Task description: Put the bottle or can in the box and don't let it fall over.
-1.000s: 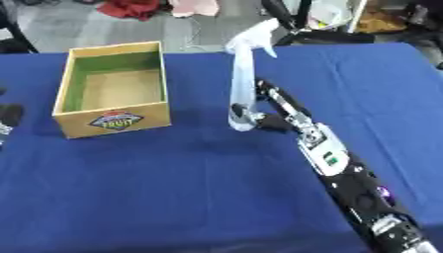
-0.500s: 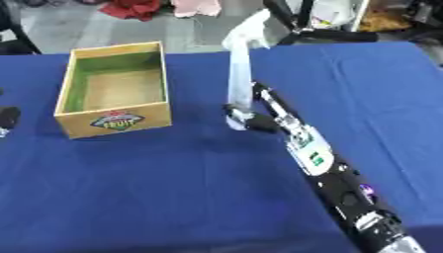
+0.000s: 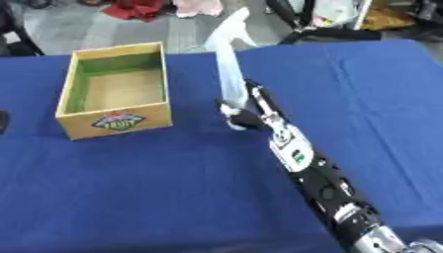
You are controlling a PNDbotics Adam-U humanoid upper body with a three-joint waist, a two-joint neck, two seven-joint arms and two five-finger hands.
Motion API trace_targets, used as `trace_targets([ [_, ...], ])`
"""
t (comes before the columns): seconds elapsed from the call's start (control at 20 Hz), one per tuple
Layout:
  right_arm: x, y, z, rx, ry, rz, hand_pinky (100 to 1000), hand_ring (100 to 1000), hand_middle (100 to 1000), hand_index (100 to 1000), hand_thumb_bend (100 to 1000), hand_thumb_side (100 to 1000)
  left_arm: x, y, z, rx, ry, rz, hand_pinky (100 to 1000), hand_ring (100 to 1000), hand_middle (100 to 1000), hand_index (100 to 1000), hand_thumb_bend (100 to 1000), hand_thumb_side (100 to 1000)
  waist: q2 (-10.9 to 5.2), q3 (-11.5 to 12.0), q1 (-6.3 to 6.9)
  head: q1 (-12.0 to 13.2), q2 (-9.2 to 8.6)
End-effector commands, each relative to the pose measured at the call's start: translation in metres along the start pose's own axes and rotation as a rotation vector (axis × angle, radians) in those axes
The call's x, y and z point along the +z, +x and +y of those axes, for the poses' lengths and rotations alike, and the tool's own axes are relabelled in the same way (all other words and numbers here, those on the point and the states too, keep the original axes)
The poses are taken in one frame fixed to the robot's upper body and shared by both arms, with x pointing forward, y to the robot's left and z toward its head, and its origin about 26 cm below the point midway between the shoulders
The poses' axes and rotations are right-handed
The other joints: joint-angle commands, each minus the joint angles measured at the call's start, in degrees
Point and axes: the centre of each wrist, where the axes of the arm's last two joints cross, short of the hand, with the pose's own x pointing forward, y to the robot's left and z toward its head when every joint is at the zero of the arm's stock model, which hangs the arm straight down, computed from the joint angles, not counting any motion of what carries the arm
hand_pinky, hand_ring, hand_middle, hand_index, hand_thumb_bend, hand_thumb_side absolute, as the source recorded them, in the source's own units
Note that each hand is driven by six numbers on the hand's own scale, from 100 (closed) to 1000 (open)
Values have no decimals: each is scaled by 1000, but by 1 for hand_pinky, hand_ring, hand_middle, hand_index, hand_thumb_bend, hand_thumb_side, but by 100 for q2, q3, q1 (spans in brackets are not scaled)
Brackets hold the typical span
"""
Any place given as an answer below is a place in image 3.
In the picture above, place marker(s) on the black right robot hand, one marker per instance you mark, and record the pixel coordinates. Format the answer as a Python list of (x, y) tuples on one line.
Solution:
[(252, 118)]

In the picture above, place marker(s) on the black tripod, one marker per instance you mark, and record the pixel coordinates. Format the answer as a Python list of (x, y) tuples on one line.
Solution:
[(300, 23)]

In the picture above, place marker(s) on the red cloth bundle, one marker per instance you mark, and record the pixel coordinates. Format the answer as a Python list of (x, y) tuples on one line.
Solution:
[(134, 9)]

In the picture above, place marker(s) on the yellow brown bag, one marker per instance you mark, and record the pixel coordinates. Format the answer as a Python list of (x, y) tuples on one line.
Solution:
[(387, 16)]

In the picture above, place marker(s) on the tan cardboard box green inside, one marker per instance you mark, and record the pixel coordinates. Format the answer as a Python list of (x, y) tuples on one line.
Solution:
[(121, 92)]

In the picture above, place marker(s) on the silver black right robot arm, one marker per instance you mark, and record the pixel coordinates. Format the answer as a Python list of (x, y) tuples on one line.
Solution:
[(326, 184)]

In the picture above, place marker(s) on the pink cloth bundle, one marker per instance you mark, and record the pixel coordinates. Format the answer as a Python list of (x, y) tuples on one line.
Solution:
[(198, 8)]

